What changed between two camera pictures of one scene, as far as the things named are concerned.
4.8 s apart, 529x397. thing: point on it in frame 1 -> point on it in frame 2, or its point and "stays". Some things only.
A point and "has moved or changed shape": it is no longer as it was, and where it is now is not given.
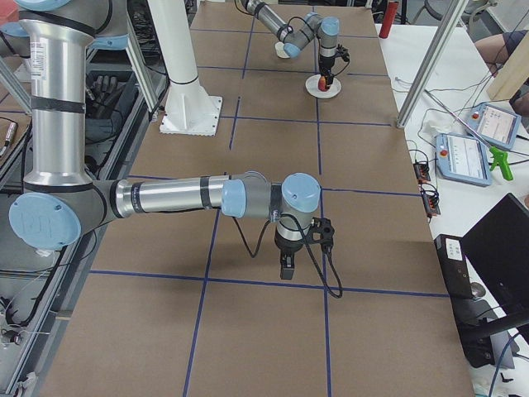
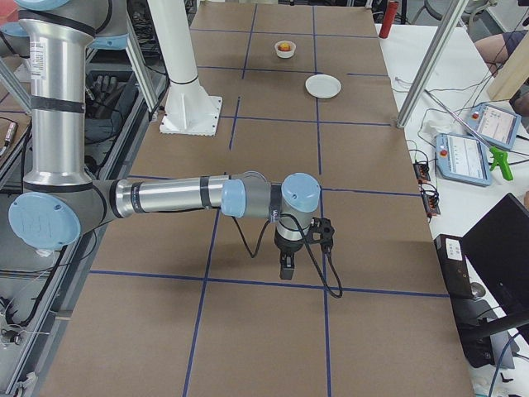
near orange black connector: (431, 199) stays
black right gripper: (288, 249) stays
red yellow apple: (321, 83) has moved or changed shape
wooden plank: (515, 72) stays
